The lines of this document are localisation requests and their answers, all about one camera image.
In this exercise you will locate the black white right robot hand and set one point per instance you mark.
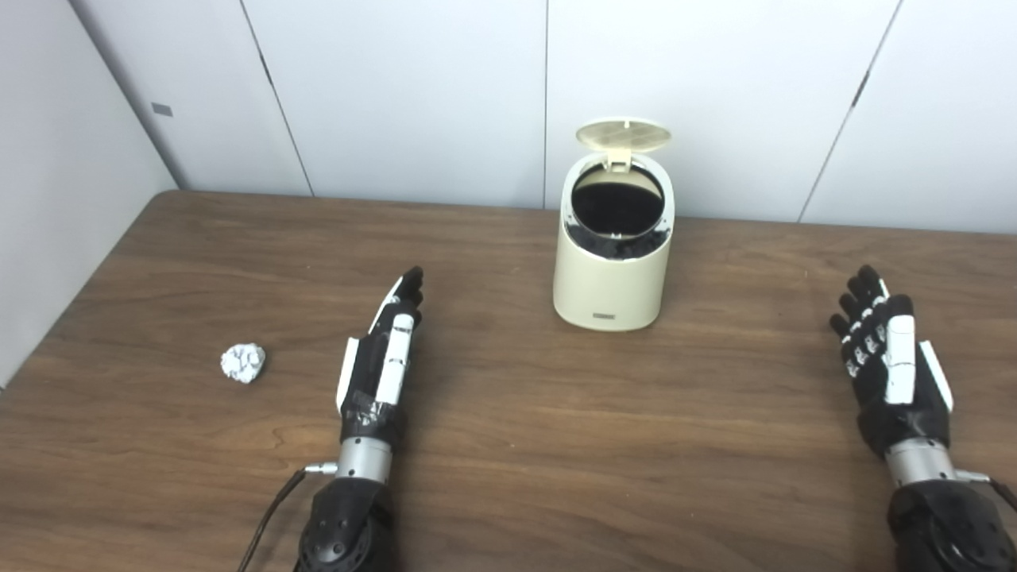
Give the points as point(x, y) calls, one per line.
point(898, 381)

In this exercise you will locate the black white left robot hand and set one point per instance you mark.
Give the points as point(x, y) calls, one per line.
point(373, 381)

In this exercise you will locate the white paper ball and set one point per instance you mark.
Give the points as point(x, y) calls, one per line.
point(243, 363)

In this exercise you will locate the cream round bin lid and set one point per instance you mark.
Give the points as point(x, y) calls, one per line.
point(624, 135)

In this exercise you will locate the cream-colored bin body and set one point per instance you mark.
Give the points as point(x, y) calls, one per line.
point(608, 286)

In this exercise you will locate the small grey wall tag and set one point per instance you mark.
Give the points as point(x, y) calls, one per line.
point(162, 110)

